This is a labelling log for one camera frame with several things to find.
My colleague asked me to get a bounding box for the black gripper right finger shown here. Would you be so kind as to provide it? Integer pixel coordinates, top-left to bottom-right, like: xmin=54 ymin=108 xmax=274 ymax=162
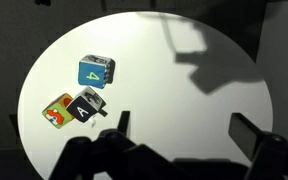
xmin=228 ymin=112 xmax=268 ymax=161

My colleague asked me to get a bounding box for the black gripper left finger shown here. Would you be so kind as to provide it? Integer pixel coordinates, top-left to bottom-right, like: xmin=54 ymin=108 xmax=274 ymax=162
xmin=117 ymin=110 xmax=132 ymax=138

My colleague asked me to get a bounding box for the blue plush block number four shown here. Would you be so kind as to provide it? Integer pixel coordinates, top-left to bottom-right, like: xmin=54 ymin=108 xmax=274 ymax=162
xmin=77 ymin=54 xmax=116 ymax=90

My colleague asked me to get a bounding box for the black plush block letter A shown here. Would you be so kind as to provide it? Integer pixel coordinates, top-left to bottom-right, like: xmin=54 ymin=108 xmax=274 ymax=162
xmin=65 ymin=86 xmax=108 ymax=124

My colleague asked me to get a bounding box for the green plush block with house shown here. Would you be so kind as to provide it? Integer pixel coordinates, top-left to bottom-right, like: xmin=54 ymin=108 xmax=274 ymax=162
xmin=41 ymin=92 xmax=76 ymax=130

